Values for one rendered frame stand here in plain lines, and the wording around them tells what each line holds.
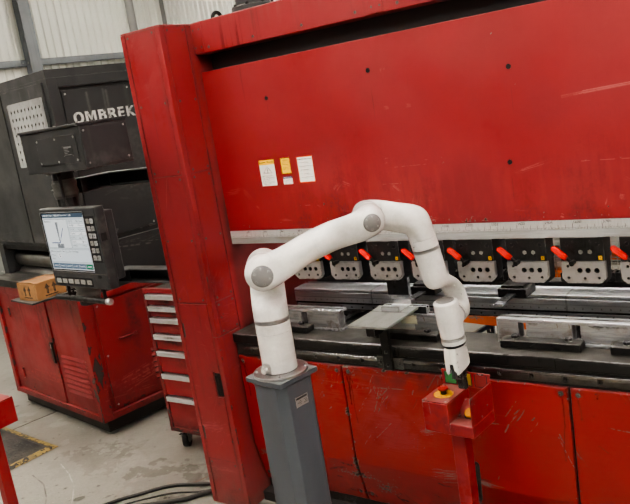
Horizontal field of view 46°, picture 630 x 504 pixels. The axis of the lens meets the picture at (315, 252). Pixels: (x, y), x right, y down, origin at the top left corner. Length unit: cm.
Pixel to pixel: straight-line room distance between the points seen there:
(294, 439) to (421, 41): 149
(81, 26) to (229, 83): 717
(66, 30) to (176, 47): 698
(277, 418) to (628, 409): 119
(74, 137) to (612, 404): 230
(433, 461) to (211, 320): 117
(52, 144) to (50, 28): 692
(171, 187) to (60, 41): 699
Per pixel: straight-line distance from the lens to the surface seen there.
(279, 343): 252
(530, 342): 288
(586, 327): 285
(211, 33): 344
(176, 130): 337
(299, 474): 266
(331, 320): 335
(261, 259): 241
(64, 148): 335
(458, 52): 281
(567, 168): 271
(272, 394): 255
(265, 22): 325
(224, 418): 369
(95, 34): 1057
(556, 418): 289
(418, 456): 324
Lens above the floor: 189
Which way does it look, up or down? 11 degrees down
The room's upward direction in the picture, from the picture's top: 9 degrees counter-clockwise
